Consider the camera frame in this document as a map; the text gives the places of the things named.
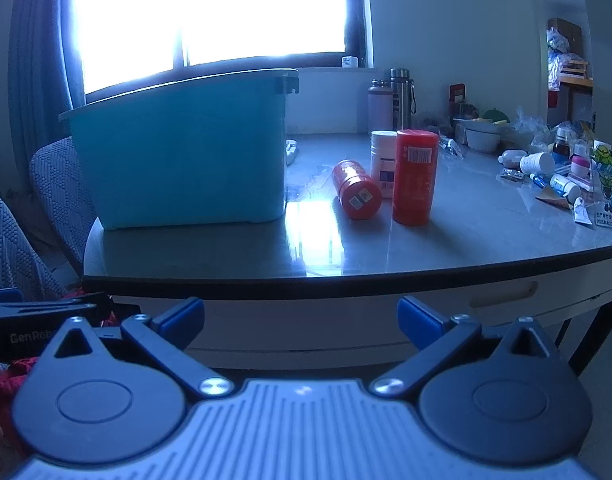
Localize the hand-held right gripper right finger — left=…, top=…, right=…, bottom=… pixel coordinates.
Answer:
left=370, top=296, right=559, bottom=402

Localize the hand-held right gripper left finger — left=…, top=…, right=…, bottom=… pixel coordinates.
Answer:
left=51, top=296, right=235, bottom=403

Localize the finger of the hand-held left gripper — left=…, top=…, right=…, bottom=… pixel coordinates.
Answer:
left=0, top=287, right=98, bottom=323

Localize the tall red can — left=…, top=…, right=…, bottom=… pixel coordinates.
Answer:
left=392, top=129, right=439, bottom=225

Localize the short red can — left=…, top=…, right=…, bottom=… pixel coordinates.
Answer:
left=332, top=159, right=383, bottom=221

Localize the teal storage box with lid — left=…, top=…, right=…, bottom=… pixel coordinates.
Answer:
left=58, top=67, right=300, bottom=231

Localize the white pill bottle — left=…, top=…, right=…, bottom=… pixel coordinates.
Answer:
left=370, top=130, right=398, bottom=199

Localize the red cloth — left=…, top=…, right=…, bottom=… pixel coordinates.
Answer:
left=0, top=290, right=117, bottom=428

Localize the grey fabric chair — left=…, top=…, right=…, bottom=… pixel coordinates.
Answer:
left=28, top=136, right=99, bottom=271
left=0, top=190, right=69, bottom=303

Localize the black table leg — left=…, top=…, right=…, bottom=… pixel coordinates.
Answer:
left=560, top=285, right=612, bottom=377

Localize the long clear sachet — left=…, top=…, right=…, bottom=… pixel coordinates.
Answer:
left=438, top=136, right=464, bottom=159

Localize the brown paper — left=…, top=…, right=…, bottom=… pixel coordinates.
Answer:
left=534, top=187, right=576, bottom=209

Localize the white bowl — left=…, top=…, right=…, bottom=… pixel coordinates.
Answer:
left=464, top=119, right=506, bottom=154

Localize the white tube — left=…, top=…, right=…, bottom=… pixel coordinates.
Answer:
left=572, top=197, right=594, bottom=225

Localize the plastic bag with dark contents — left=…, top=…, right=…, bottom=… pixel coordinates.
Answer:
left=418, top=115, right=454, bottom=137

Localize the large white bottle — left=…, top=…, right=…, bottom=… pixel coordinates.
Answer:
left=520, top=152, right=556, bottom=176

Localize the white bottle with blue label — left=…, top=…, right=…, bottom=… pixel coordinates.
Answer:
left=550, top=173, right=582, bottom=204

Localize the pink water bottle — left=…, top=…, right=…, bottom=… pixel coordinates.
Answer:
left=368, top=79, right=394, bottom=133

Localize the clear plastic bag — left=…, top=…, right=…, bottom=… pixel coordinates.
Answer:
left=508, top=107, right=554, bottom=148

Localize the steel thermos flask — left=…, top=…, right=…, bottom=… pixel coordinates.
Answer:
left=390, top=68, right=417, bottom=131

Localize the brown glass bottle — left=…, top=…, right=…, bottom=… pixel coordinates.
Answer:
left=553, top=125, right=574, bottom=158

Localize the green cartoon figure stand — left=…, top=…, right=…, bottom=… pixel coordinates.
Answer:
left=588, top=140, right=612, bottom=231

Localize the blue curtain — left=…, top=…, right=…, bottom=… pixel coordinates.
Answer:
left=6, top=0, right=87, bottom=141

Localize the wooden shelf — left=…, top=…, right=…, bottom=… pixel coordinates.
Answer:
left=546, top=17, right=596, bottom=126

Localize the window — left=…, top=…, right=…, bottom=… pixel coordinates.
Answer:
left=61, top=0, right=374, bottom=106

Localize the plastic bag on shelf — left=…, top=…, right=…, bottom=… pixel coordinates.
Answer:
left=546, top=26, right=584, bottom=86

